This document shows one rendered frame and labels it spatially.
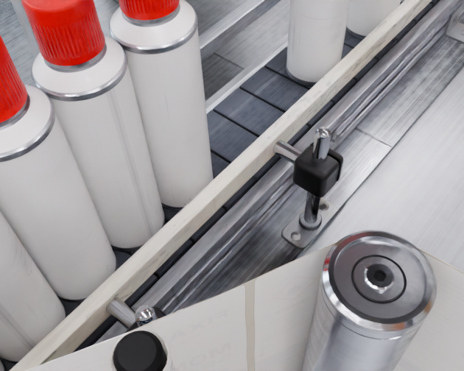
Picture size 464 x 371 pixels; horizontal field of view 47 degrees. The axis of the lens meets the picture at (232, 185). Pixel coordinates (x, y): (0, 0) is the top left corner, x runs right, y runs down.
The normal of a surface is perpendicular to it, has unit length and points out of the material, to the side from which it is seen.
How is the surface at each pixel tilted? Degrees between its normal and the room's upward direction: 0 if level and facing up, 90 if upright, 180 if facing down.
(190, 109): 90
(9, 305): 90
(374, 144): 0
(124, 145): 90
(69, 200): 90
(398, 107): 0
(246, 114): 0
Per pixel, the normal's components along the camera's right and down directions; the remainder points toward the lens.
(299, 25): -0.69, 0.59
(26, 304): 0.88, 0.36
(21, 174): 0.40, 0.72
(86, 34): 0.72, 0.54
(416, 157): -0.04, -0.61
